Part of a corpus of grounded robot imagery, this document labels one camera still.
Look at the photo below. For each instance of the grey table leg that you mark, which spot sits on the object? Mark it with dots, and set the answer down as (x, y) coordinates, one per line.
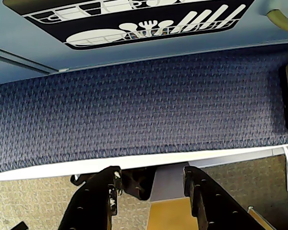
(168, 184)

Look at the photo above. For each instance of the black dish rack print panel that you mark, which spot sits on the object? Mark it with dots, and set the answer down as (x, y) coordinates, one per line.
(124, 16)

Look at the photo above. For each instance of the black mechanism under table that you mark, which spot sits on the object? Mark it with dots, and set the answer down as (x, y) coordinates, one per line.
(136, 184)

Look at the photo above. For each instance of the blue woven mat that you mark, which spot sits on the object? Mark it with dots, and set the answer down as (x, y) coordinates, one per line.
(139, 107)

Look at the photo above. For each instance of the blue-grey toy kitchen cabinet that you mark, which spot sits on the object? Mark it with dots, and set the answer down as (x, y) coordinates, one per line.
(19, 36)

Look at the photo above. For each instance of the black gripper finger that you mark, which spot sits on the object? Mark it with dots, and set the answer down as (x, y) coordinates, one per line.
(91, 206)
(220, 208)

